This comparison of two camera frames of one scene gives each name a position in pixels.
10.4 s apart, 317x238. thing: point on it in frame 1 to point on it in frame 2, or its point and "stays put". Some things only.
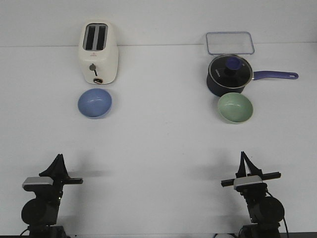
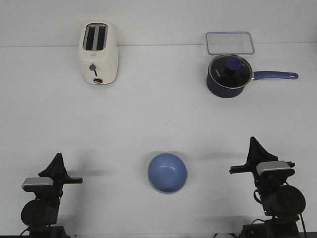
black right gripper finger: [241, 170] to [251, 158]
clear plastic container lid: [230, 43] stays put
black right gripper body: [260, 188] to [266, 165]
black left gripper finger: [54, 170] stays put
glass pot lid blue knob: [230, 71] stays put
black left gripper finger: [64, 171] stays put
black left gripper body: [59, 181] stays put
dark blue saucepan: [234, 73] stays put
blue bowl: [94, 103] to [167, 173]
